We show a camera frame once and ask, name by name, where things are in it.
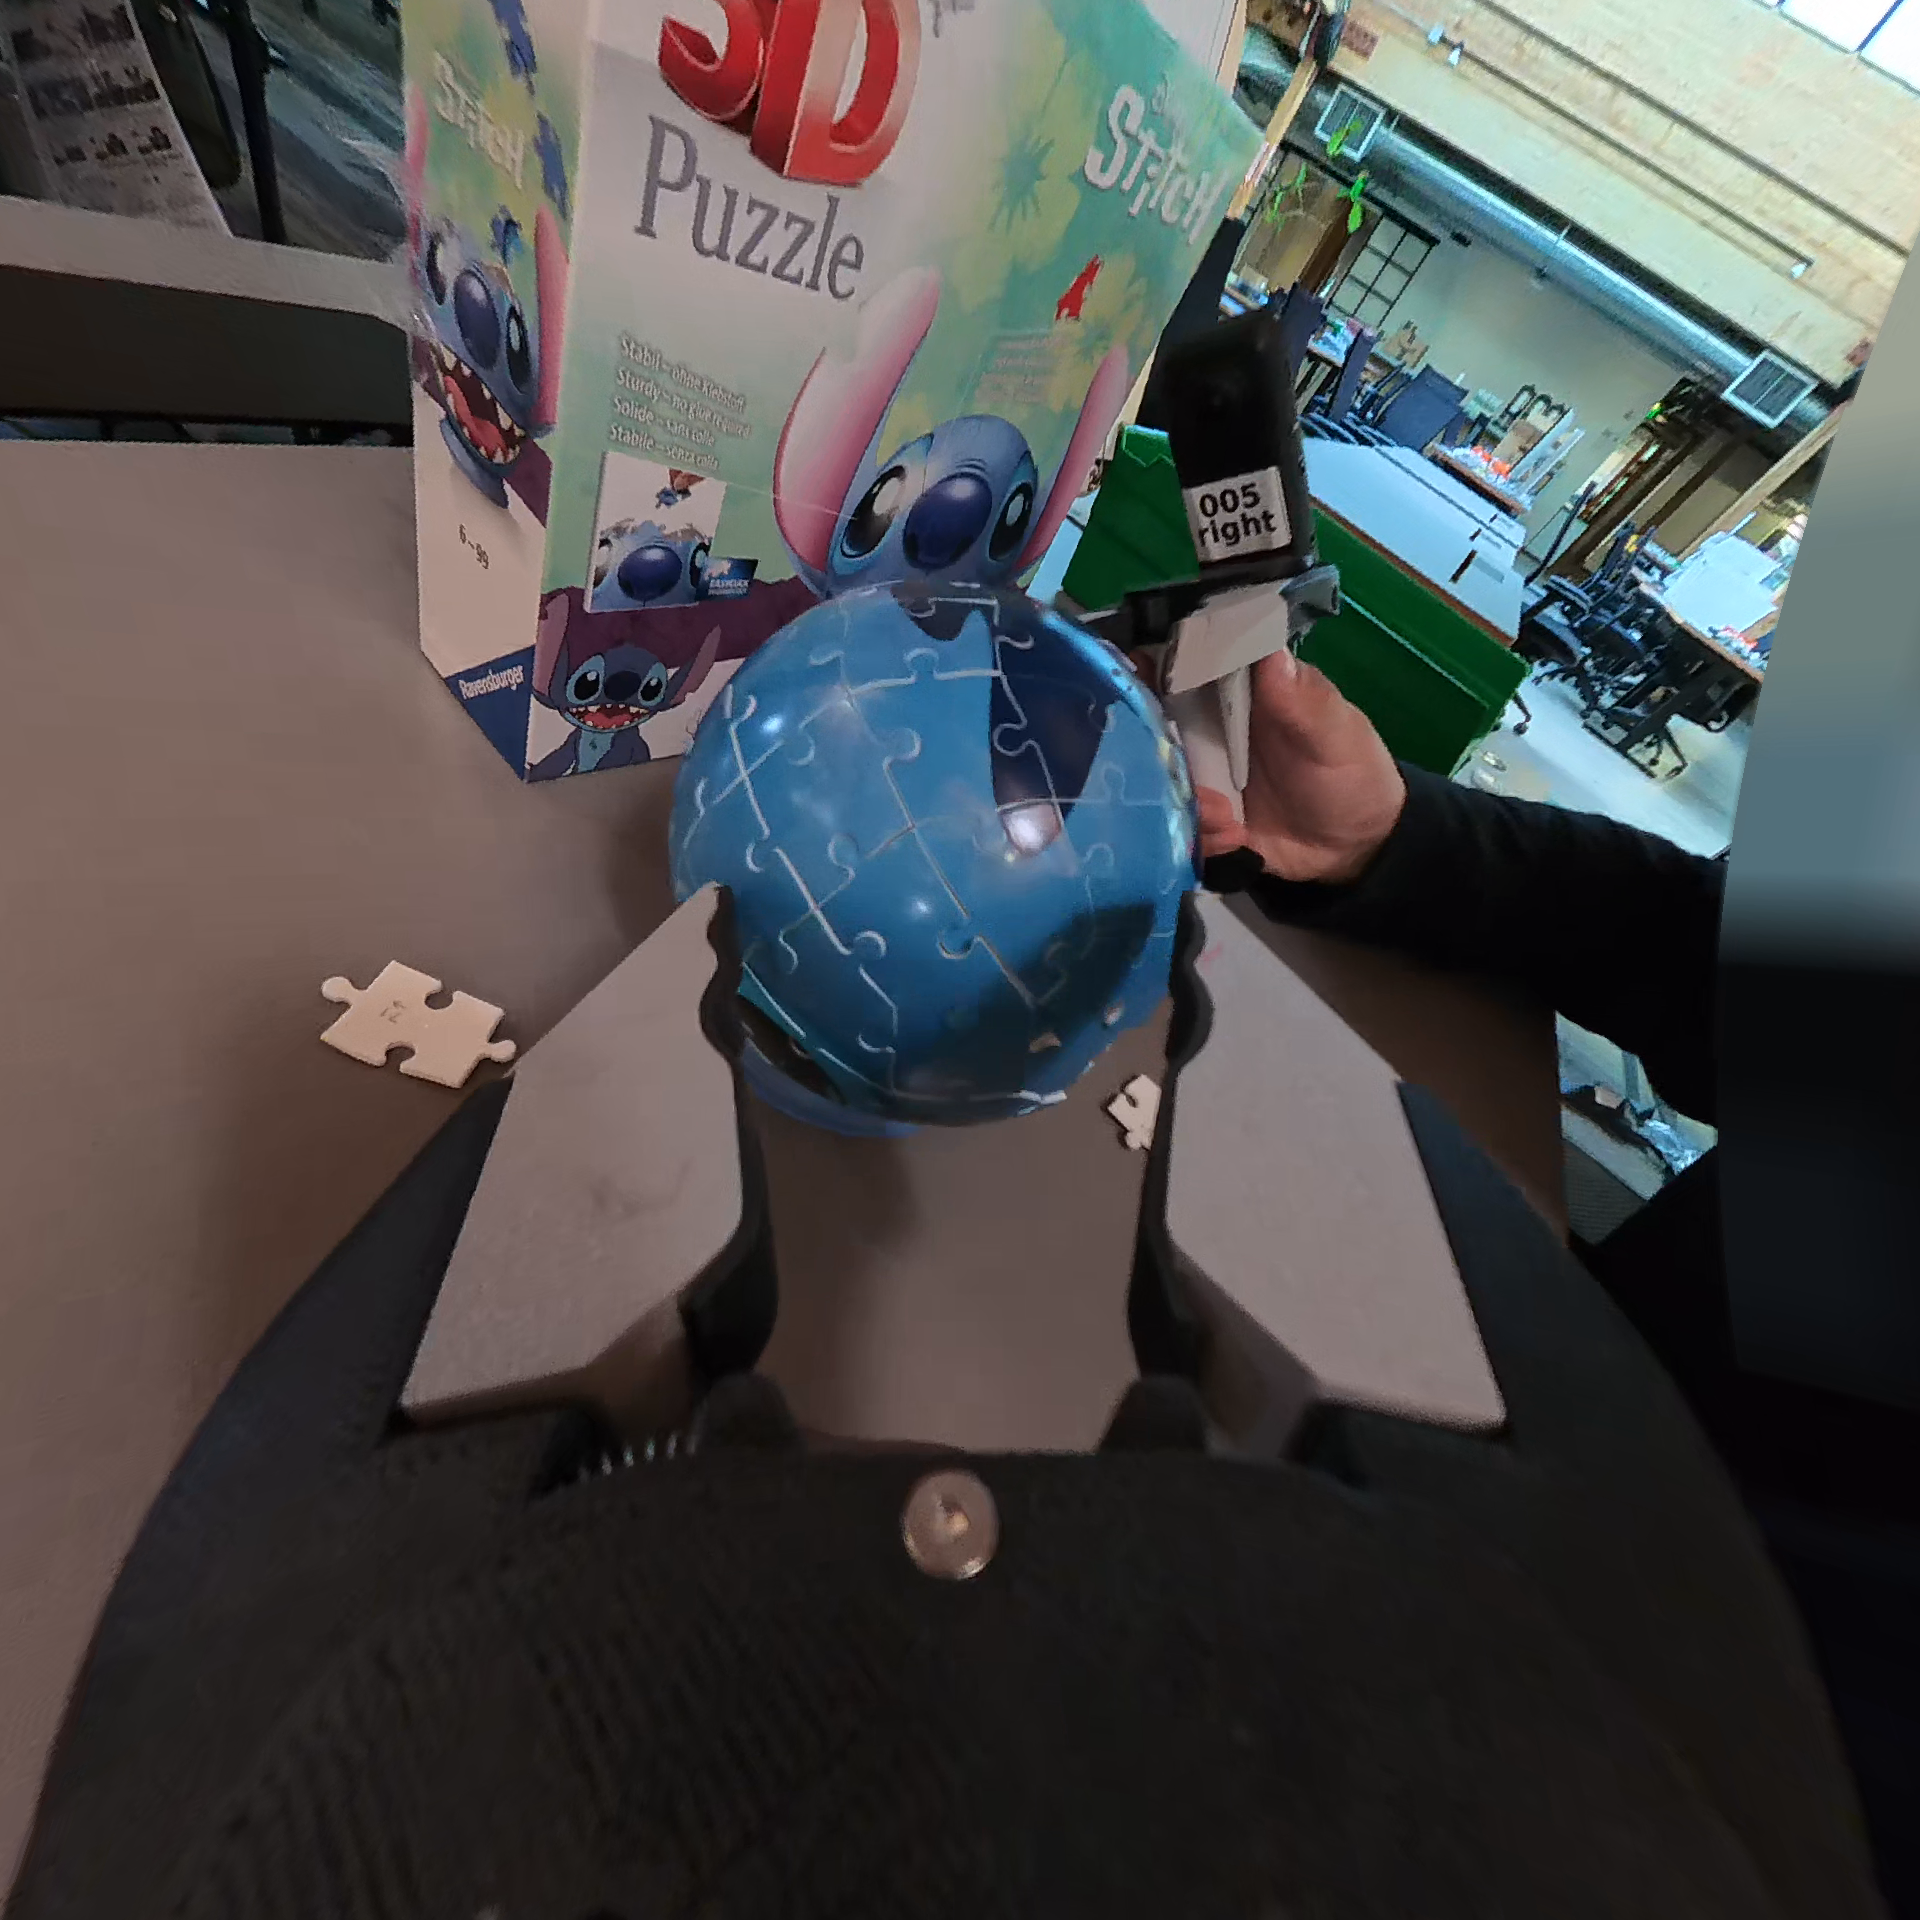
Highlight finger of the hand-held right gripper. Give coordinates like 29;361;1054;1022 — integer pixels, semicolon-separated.
1164;621;1295;698

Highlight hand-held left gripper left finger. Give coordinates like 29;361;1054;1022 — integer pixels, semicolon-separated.
391;885;790;1423

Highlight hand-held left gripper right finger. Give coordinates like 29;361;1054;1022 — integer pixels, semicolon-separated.
1125;897;1510;1451

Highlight blue puzzle ball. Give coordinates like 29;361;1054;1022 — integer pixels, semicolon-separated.
669;579;1202;1129

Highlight white joined puzzle pieces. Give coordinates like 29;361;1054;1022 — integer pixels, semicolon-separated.
320;956;520;1089

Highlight printed cartoon puzzle box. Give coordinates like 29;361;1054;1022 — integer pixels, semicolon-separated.
402;0;1270;784

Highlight person's right hand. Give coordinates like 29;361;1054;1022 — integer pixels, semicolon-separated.
1197;651;1408;893

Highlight green storage bin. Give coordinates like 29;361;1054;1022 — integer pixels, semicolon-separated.
1073;425;1531;775

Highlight white long table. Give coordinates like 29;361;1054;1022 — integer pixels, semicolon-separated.
1300;439;1526;651

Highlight printed paper notice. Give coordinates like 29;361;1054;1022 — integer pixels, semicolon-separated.
0;0;229;235

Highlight long silver wall duct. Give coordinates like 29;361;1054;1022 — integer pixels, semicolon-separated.
1295;79;1871;403

